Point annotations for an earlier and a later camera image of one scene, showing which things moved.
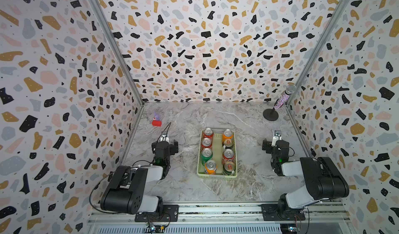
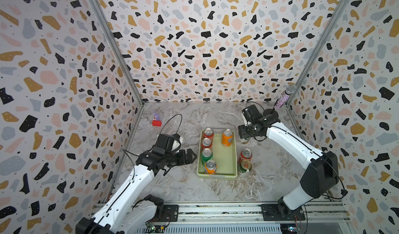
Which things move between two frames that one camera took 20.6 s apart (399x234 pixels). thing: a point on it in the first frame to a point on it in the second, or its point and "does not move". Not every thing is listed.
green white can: (228, 143) to (244, 141)
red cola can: (208, 132) does not move
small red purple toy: (156, 121) does not move
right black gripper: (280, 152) to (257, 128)
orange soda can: (227, 134) does not move
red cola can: (228, 155) to (245, 154)
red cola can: (207, 142) does not move
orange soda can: (210, 167) does not move
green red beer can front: (228, 168) to (244, 167)
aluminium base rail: (223, 219) does not move
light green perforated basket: (216, 150) does not move
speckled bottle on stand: (271, 115) does not move
